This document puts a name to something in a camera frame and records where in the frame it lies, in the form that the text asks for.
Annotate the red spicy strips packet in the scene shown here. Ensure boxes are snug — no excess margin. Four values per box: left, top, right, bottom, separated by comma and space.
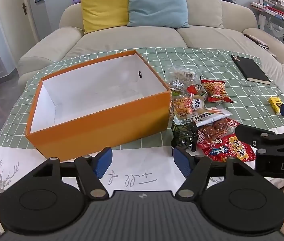
197, 133, 256, 162

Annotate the brown dried tofu packet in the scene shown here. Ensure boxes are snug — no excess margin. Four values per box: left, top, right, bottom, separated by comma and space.
198, 117, 239, 144

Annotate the dark green seaweed packet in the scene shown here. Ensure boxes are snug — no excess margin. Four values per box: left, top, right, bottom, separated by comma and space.
171, 122, 198, 152

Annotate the red striped crisps packet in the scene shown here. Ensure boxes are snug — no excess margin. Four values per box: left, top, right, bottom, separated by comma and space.
201, 80, 233, 103

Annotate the clear nuts packet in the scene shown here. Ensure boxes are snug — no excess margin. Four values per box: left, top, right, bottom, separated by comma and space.
165, 66, 201, 88

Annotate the orange peanut snack packet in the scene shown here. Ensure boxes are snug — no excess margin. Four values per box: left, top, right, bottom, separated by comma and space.
170, 96, 204, 119

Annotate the clear packet red label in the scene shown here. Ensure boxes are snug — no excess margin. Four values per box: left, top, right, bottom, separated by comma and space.
186, 83, 208, 101

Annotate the green label snack packet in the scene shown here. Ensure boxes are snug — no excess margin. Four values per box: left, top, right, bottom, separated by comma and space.
169, 87, 185, 97

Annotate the book on sofa arm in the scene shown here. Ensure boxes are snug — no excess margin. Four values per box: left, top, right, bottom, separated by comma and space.
244, 34, 269, 50

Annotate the yellow small box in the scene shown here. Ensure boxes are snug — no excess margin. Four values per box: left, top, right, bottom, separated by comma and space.
269, 97, 283, 115

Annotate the green checkered tablecloth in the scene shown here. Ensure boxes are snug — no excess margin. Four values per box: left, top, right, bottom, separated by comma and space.
0, 47, 284, 154

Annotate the black notebook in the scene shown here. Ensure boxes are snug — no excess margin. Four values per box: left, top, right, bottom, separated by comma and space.
231, 55, 271, 85

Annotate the orange cardboard box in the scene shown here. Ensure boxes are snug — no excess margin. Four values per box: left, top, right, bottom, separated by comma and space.
26, 51, 171, 161

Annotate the beige sofa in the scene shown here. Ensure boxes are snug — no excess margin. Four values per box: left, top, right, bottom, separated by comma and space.
17, 0, 284, 93

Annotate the beige back cushion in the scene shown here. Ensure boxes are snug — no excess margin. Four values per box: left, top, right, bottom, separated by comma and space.
186, 0, 223, 28

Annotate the yellow cushion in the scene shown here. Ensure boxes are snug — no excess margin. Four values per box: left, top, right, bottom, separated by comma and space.
81, 0, 129, 33

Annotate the light blue cushion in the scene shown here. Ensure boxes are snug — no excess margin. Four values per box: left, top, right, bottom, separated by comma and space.
127, 0, 189, 29

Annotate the white door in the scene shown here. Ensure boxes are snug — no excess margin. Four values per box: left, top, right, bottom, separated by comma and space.
0, 0, 39, 61

